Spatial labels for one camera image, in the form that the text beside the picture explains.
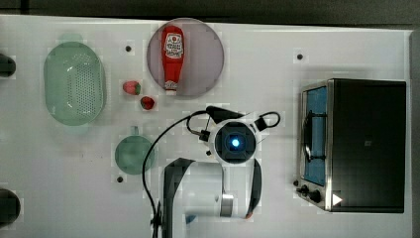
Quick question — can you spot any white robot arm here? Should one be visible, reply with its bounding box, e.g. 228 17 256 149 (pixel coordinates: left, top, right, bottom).
158 119 263 238

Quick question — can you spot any green mug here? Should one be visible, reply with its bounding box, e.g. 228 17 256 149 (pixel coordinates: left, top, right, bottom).
115 126 155 175

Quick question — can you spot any grey round plate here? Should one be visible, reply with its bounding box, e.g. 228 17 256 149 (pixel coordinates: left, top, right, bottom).
147 18 224 96

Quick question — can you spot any red strawberry toy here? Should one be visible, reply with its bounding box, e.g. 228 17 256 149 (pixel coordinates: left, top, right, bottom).
140 96 155 110

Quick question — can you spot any pink strawberry toy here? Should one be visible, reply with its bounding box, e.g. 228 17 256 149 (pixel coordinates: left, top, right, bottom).
123 80 141 95

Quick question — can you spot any red ketchup bottle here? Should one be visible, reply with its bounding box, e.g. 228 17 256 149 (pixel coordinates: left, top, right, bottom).
161 26 184 95

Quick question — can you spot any green plastic colander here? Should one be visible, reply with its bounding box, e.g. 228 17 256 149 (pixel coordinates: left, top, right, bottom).
44 42 106 126

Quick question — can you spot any black toaster oven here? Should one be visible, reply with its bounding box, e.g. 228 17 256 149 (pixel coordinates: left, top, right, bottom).
293 78 407 213

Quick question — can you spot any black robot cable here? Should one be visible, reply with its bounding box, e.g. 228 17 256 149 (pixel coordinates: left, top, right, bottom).
142 105 282 238

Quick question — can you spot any black cylinder top post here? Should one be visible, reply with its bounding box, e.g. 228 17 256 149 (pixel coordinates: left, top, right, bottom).
0 55 16 77

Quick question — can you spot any black cylinder post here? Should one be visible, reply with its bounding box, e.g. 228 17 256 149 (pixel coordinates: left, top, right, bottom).
0 55 16 77
0 188 21 227

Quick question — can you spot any black cylinder bottom post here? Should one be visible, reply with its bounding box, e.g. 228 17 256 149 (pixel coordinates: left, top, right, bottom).
0 188 21 227

